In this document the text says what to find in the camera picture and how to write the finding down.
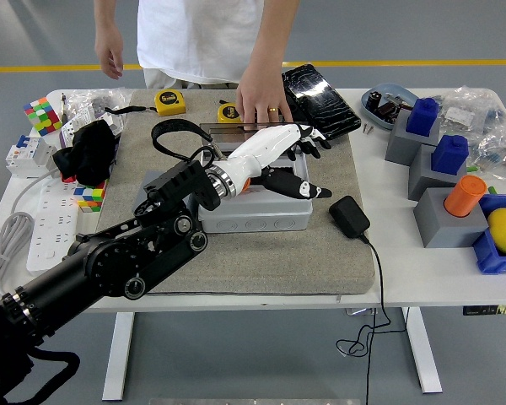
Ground blue block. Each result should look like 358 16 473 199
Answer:
430 134 470 174
406 97 440 138

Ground person's left hand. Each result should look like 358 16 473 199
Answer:
234 68 299 128

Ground black cloth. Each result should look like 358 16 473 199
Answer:
52 120 120 187

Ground grey holder block round hole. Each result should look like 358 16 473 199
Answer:
141 170 202 231

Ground glossy black pouch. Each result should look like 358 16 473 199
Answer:
281 63 363 143

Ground blue-grey oval tray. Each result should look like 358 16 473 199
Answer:
361 83 421 131

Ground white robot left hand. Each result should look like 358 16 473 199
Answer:
225 122 334 200

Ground white circuit breaker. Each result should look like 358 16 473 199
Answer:
4 133 59 179

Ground yellow square tape measure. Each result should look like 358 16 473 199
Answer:
104 89 187 117

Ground black adapter cord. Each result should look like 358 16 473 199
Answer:
336 233 406 405

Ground clear plastic bag with packets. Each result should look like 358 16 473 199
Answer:
64 87 134 138

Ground brown electronic parts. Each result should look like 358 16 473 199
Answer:
377 95 411 124

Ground person's right hand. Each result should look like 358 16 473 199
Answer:
94 35 125 81

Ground grey-brown mat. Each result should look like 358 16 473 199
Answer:
90 88 376 296

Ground clear bags of small parts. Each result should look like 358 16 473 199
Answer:
436 86 506 183

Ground white table leg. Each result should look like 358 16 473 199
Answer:
400 306 443 395
101 311 135 402

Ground white power strip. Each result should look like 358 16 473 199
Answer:
26 170 82 273

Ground black table control panel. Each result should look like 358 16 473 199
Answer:
462 304 506 317

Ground small multicolour puzzle cube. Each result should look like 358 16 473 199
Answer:
74 180 110 214

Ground blue plastic bin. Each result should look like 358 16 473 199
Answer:
471 193 506 275

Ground person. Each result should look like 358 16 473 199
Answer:
136 0 266 90

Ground large multicolour puzzle cube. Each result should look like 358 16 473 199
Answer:
23 96 64 137

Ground grey junction box clear lid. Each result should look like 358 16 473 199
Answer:
196 121 314 235

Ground yellow round tape measure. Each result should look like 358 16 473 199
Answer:
217 100 244 124

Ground black power adapter plug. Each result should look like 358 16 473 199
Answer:
328 195 371 240

